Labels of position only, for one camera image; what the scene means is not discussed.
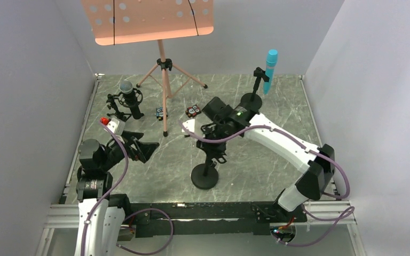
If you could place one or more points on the black shock mount tripod stand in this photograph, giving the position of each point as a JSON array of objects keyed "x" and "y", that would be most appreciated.
[{"x": 111, "y": 104}]

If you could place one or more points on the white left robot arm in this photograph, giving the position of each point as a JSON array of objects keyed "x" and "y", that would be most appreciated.
[{"x": 101, "y": 212}]

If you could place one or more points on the red owl number tile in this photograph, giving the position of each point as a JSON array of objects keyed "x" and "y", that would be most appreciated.
[{"x": 192, "y": 111}]

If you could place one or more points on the blue microphone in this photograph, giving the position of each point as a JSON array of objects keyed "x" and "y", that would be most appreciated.
[{"x": 271, "y": 62}]

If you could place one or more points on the black round-base mic stand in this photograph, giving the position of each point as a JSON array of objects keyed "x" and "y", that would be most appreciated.
[
  {"x": 205, "y": 176},
  {"x": 256, "y": 93}
]

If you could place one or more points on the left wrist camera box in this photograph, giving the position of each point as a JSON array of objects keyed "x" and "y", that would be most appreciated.
[{"x": 115, "y": 125}]

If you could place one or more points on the black silver-grille microphone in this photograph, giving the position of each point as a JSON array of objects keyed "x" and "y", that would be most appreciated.
[{"x": 132, "y": 98}]

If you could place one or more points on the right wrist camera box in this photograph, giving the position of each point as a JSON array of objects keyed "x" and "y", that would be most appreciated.
[{"x": 188, "y": 128}]

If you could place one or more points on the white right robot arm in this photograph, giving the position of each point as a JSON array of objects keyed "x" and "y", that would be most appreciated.
[{"x": 245, "y": 120}]

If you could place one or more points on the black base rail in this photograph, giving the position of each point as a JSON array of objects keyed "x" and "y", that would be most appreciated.
[{"x": 257, "y": 218}]

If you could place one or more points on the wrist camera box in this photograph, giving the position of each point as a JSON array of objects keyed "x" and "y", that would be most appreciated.
[
  {"x": 115, "y": 125},
  {"x": 188, "y": 128}
]

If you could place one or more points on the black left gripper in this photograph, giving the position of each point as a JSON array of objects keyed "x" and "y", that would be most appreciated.
[{"x": 212, "y": 130}]

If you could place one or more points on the pink music stand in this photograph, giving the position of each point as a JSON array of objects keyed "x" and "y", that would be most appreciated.
[{"x": 123, "y": 22}]

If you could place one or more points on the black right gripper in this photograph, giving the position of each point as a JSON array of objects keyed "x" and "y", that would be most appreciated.
[{"x": 112, "y": 153}]

